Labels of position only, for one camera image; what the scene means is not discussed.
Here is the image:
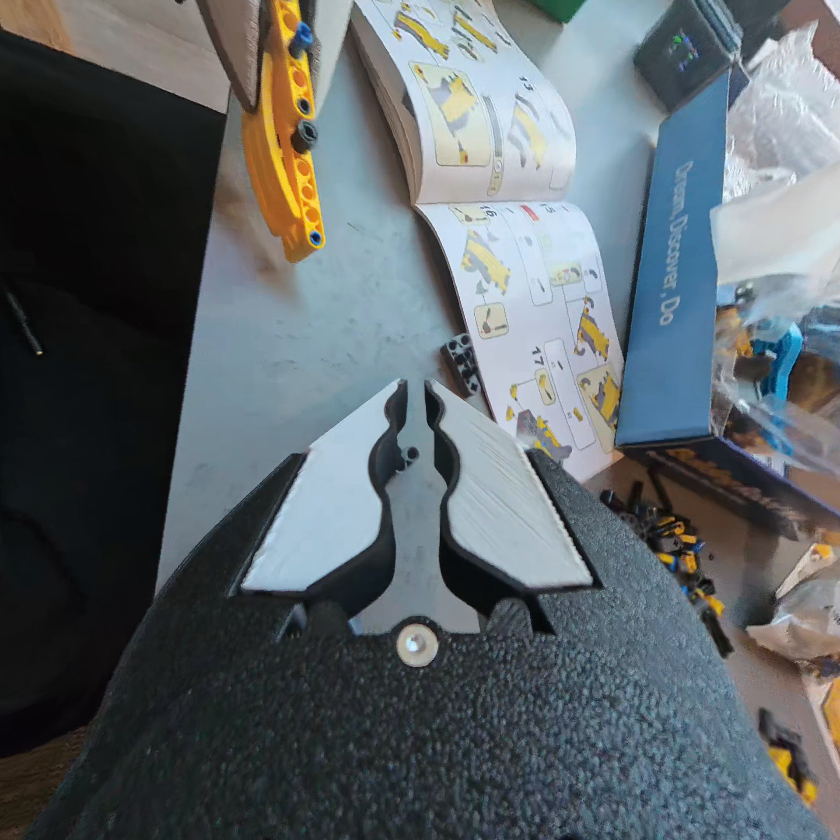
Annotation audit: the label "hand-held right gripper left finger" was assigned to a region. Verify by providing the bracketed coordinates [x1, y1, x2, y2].
[239, 377, 408, 614]

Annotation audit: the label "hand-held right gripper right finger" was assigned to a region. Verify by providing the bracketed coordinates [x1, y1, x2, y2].
[423, 379, 595, 624]

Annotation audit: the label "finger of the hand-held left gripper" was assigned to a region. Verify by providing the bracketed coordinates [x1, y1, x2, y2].
[307, 0, 355, 101]
[197, 0, 268, 114]

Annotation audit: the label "yellow brick assembly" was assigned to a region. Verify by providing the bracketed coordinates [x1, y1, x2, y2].
[241, 0, 327, 263]

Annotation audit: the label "grey desk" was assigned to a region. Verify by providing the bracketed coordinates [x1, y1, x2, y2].
[154, 0, 840, 840]

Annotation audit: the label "grey angled brick with pins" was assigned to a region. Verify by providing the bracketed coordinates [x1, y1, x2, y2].
[441, 333, 492, 398]

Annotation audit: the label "pile of small bricks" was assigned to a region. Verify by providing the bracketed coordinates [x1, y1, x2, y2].
[600, 482, 736, 657]

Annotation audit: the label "green plastic bin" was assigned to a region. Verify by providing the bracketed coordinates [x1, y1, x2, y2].
[525, 0, 585, 24]

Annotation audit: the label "open instruction booklet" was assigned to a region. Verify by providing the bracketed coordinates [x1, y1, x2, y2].
[348, 0, 627, 483]

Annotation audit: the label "blue cardboard box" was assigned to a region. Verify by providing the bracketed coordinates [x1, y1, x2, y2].
[613, 66, 840, 546]

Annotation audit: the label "white plastic bag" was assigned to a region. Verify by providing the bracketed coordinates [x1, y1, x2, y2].
[745, 541, 840, 664]

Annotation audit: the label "black yellow brick piece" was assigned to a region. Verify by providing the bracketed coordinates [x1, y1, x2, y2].
[758, 709, 821, 805]

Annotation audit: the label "clear plastic bags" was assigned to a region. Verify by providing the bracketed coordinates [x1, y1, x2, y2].
[709, 20, 840, 460]

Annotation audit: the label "black drawstring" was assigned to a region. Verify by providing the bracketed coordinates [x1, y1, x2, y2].
[3, 289, 47, 358]

